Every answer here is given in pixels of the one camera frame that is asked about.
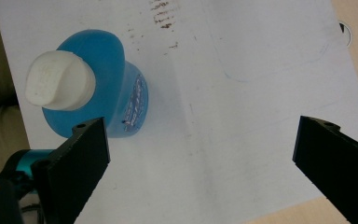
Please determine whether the round cable hole grommet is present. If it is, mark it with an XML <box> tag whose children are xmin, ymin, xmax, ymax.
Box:
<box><xmin>338</xmin><ymin>21</ymin><xmax>353</xmax><ymax>48</ymax></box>

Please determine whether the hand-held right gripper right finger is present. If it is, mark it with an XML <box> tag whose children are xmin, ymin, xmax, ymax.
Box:
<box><xmin>292</xmin><ymin>115</ymin><xmax>358</xmax><ymax>224</ymax></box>

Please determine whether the white paper sheet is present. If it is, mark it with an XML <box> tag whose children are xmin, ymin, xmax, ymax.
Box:
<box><xmin>0</xmin><ymin>0</ymin><xmax>358</xmax><ymax>224</ymax></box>

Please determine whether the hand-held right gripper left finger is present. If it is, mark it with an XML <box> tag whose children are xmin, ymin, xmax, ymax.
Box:
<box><xmin>31</xmin><ymin>117</ymin><xmax>111</xmax><ymax>224</ymax></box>

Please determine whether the blue bottle with white cap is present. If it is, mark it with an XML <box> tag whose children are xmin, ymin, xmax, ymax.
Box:
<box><xmin>24</xmin><ymin>29</ymin><xmax>150</xmax><ymax>139</ymax></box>

